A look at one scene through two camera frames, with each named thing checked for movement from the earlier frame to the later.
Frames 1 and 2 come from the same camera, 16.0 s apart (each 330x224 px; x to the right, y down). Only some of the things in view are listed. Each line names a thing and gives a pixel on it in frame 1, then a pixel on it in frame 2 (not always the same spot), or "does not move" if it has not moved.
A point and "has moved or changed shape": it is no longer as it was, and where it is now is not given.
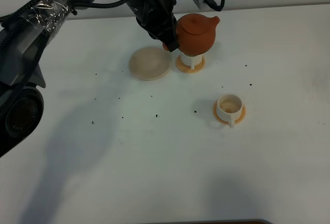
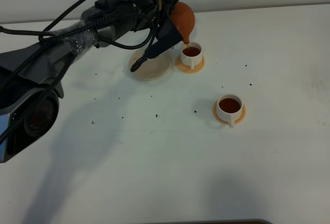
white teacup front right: (229, 108) does not move
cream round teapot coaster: (150, 63) does not move
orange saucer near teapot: (187, 68) does not move
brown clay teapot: (195, 33) has moved or changed shape
